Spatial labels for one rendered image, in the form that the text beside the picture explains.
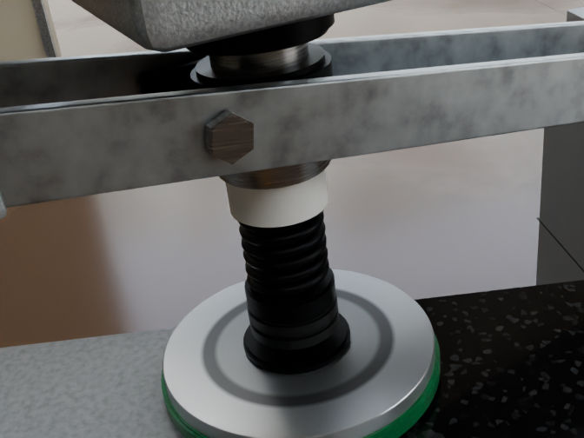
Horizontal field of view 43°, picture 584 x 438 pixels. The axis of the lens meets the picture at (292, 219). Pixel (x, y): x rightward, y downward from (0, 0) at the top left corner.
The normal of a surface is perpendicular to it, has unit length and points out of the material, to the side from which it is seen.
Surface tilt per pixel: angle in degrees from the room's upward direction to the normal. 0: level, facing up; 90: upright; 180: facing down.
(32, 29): 90
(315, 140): 90
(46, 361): 0
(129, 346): 0
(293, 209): 90
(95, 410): 0
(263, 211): 90
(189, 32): 112
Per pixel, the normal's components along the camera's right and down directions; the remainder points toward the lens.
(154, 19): 0.07, 0.46
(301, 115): 0.45, 0.37
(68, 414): -0.11, -0.88
